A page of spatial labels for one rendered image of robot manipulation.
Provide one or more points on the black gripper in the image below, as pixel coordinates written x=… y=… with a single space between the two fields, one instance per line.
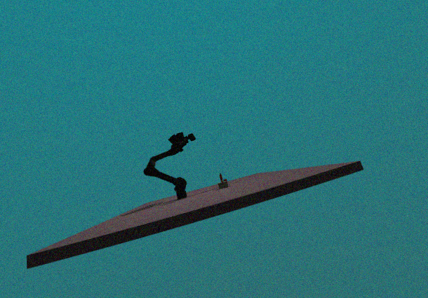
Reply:
x=190 y=136

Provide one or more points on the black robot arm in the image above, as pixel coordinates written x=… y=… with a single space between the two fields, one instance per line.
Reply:
x=176 y=147

